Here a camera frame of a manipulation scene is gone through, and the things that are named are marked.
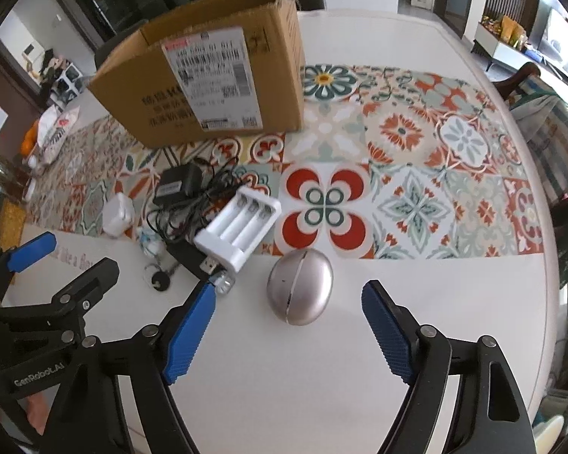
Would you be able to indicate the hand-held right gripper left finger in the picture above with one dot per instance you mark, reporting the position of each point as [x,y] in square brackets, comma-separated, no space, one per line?
[189,335]

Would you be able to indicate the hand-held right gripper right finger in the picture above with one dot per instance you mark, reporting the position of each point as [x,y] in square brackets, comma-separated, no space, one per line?
[388,335]

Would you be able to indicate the black flat USB device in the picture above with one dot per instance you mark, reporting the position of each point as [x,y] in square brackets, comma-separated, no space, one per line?
[184,256]

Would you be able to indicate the brown cardboard box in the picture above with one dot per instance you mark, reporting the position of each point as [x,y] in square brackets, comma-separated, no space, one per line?
[137,104]

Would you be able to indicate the orange fruit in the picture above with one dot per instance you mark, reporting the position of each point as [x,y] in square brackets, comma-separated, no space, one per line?
[28,144]

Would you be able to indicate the white shelf unit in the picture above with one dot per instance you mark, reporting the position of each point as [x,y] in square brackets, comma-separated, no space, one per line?
[68,83]

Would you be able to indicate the patterned table mat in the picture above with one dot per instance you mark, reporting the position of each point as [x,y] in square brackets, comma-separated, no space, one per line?
[407,175]

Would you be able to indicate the small knurled metal cylinder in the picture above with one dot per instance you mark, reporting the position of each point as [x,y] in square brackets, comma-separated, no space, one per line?
[225,283]

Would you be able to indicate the white low cabinet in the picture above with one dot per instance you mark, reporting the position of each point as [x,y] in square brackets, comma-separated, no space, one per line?
[506,54]

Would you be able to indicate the white battery charger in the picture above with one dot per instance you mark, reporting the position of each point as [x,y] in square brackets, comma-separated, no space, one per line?
[236,231]

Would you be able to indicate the white printed plastic bag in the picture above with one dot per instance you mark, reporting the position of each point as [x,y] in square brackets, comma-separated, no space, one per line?
[57,132]

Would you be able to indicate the row of snack packets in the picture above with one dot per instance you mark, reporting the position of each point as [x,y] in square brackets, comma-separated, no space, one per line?
[509,30]

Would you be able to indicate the small clear trinket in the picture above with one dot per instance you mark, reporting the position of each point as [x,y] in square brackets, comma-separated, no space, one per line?
[149,243]

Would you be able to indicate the striped cloth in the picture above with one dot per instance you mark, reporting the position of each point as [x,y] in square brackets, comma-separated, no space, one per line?
[554,132]

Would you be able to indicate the silver egg-shaped case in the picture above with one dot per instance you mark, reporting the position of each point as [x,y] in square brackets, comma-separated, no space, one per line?
[299,288]

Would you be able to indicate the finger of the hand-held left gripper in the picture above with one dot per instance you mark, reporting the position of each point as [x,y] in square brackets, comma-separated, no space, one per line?
[31,250]
[92,276]

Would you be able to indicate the wooden chair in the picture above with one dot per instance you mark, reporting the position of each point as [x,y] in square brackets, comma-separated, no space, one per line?
[520,80]

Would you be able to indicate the white plug cube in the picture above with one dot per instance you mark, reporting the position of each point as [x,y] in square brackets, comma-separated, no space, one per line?
[118,215]

